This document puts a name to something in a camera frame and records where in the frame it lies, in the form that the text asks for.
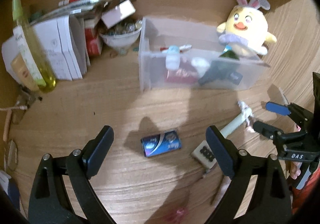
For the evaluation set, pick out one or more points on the red tea box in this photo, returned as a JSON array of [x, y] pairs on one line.
[[186, 74]]

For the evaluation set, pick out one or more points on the clear plastic bin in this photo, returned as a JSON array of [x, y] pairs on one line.
[[188, 54]]

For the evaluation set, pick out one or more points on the red small boxes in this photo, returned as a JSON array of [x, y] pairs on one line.
[[94, 43]]

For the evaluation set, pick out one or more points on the red white marker pen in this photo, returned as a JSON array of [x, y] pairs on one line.
[[77, 2]]

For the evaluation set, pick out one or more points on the yellow chick plush toy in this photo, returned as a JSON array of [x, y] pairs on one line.
[[247, 25]]

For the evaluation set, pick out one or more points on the white bowl of marbles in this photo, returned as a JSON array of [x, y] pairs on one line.
[[122, 36]]

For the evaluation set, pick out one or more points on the yellow-green spray bottle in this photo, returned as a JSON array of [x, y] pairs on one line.
[[29, 48]]

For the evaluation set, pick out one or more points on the pale green glue stick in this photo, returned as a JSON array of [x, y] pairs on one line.
[[233, 125]]

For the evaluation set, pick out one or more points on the grey nail polish bottle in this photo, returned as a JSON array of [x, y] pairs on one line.
[[235, 78]]

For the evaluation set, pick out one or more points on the blue gum box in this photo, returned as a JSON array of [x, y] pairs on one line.
[[161, 143]]

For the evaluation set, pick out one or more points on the pink braided keychain charm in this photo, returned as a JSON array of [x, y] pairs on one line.
[[248, 116]]

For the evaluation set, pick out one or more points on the white paper stack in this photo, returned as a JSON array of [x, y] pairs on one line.
[[63, 42]]

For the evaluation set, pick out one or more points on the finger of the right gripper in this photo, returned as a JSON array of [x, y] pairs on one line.
[[277, 135], [277, 108]]

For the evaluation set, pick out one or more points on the white gauze roll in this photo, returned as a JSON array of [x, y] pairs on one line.
[[201, 65]]

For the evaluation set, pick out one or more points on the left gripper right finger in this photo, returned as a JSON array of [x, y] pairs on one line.
[[270, 202]]

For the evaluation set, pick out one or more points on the pink crystal hair clip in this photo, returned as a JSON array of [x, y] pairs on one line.
[[177, 215]]

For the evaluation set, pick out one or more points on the magazines stack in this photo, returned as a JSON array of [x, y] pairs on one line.
[[67, 10]]

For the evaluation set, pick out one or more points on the beige cosmetic tube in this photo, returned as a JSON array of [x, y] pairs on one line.
[[20, 69]]

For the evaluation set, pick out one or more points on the person's right hand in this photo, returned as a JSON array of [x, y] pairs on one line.
[[294, 169]]

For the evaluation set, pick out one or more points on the small pink white box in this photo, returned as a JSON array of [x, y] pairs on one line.
[[118, 13]]

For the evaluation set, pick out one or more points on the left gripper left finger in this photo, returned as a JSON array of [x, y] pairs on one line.
[[49, 201]]

